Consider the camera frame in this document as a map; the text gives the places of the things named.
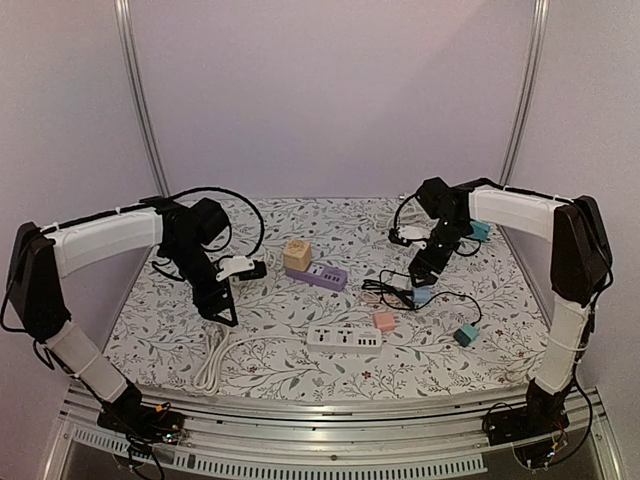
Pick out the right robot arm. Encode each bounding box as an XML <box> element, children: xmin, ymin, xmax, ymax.
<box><xmin>389</xmin><ymin>177</ymin><xmax>613</xmax><ymax>436</ymax></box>

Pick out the floral table mat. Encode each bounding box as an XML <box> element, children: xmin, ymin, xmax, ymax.
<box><xmin>99</xmin><ymin>197</ymin><xmax>551</xmax><ymax>401</ymax></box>

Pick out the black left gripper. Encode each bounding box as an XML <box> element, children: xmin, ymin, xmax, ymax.
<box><xmin>163</xmin><ymin>239</ymin><xmax>238</xmax><ymax>328</ymax></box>

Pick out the teal power strip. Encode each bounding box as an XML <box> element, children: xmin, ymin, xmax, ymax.
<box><xmin>469</xmin><ymin>220</ymin><xmax>491</xmax><ymax>242</ymax></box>

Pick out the aluminium front rail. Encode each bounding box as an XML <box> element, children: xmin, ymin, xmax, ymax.
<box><xmin>39</xmin><ymin>382</ymin><xmax>631</xmax><ymax>479</ymax></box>

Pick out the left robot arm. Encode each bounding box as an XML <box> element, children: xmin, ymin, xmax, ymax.
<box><xmin>3</xmin><ymin>197</ymin><xmax>254</xmax><ymax>434</ymax></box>

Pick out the aluminium frame post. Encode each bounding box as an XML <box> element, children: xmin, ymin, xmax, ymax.
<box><xmin>499</xmin><ymin>0</ymin><xmax>550</xmax><ymax>184</ymax></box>
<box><xmin>113</xmin><ymin>0</ymin><xmax>170</xmax><ymax>195</ymax></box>

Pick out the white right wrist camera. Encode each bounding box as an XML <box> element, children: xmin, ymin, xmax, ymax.
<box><xmin>388</xmin><ymin>226</ymin><xmax>429</xmax><ymax>250</ymax></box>

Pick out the white charger adapter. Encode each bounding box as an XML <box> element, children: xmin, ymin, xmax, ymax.
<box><xmin>388</xmin><ymin>274</ymin><xmax>412</xmax><ymax>290</ymax></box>

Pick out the right aluminium frame post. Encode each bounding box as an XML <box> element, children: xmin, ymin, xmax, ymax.
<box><xmin>499</xmin><ymin>0</ymin><xmax>550</xmax><ymax>184</ymax></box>

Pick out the left aluminium frame post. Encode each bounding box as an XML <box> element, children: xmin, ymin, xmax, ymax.
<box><xmin>113</xmin><ymin>0</ymin><xmax>170</xmax><ymax>195</ymax></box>

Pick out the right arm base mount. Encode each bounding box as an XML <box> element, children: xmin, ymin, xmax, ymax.
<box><xmin>481</xmin><ymin>402</ymin><xmax>569</xmax><ymax>471</ymax></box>

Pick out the light blue charger plug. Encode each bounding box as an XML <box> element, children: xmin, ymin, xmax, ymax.
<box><xmin>412</xmin><ymin>286</ymin><xmax>432</xmax><ymax>306</ymax></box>

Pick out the teal charger plug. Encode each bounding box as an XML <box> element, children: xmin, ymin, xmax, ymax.
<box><xmin>453</xmin><ymin>324</ymin><xmax>479</xmax><ymax>347</ymax></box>

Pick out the black charger cable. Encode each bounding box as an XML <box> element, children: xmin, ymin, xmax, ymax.
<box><xmin>360</xmin><ymin>269</ymin><xmax>484</xmax><ymax>329</ymax></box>

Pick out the beige cube socket adapter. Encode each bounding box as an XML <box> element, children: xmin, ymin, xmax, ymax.
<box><xmin>283</xmin><ymin>239</ymin><xmax>312</xmax><ymax>272</ymax></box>

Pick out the pink charger plug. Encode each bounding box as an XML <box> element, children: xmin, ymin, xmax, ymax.
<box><xmin>373</xmin><ymin>312</ymin><xmax>397</xmax><ymax>332</ymax></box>

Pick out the pink coiled cable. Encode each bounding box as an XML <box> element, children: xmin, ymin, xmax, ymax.
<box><xmin>360</xmin><ymin>292</ymin><xmax>401</xmax><ymax>309</ymax></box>

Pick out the purple power strip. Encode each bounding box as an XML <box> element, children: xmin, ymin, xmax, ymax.
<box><xmin>285</xmin><ymin>263</ymin><xmax>348</xmax><ymax>292</ymax></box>

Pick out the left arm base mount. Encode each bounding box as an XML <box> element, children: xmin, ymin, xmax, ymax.
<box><xmin>97</xmin><ymin>400</ymin><xmax>186</xmax><ymax>444</ymax></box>

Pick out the white power strip cable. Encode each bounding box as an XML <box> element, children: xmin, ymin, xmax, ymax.
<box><xmin>192</xmin><ymin>324</ymin><xmax>309</xmax><ymax>396</ymax></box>

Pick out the white power strip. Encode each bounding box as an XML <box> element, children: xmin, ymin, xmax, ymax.
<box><xmin>306</xmin><ymin>326</ymin><xmax>383</xmax><ymax>355</ymax></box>

